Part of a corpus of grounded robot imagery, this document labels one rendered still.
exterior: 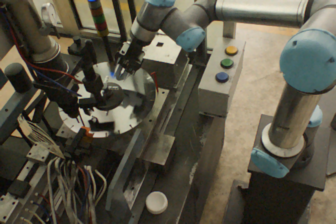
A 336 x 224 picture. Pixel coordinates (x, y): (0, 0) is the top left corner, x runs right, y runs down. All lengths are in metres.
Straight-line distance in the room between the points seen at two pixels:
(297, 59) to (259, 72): 1.84
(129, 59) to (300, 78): 0.53
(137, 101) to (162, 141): 0.17
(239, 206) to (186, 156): 0.78
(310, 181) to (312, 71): 0.61
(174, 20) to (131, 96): 0.34
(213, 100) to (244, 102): 1.10
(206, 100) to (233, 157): 0.89
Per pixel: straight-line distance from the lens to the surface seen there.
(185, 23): 1.01
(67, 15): 1.77
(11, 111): 1.20
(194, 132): 1.36
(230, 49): 1.42
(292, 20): 0.93
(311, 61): 0.76
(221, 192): 2.07
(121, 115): 1.19
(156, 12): 1.03
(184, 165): 1.29
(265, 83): 2.53
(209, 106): 1.36
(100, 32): 1.43
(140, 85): 1.25
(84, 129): 1.15
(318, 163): 1.35
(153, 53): 1.43
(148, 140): 1.25
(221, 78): 1.31
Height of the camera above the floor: 1.88
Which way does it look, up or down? 52 degrees down
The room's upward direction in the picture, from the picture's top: 8 degrees counter-clockwise
